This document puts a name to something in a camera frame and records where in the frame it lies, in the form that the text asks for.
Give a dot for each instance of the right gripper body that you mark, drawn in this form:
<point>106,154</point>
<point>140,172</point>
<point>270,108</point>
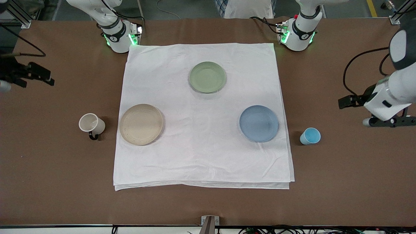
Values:
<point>10,72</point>

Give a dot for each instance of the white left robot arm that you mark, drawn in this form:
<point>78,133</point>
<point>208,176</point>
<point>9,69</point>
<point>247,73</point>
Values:
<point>302,32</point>

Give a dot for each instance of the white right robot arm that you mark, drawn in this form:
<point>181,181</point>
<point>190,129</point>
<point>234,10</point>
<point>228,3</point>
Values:
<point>113,35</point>

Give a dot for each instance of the light blue cup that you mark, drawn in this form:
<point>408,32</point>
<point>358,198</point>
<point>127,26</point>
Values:
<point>310,136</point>

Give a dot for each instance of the blue round plate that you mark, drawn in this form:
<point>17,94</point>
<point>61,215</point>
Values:
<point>259,123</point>

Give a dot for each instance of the beige round plate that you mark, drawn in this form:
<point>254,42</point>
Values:
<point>141,124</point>

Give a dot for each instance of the green round plate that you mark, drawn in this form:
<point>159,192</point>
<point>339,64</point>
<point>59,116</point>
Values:
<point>207,77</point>

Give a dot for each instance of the person in white apron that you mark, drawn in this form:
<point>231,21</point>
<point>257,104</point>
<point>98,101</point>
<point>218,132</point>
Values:
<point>247,8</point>

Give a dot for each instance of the white cloth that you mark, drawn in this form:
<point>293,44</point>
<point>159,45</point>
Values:
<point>201,146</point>

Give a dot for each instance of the aluminium frame profile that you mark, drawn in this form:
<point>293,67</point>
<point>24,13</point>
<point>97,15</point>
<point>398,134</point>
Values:
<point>398,14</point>
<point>19,18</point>

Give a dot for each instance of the grey metal table bracket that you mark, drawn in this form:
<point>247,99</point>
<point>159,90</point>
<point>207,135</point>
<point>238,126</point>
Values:
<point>209,226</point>

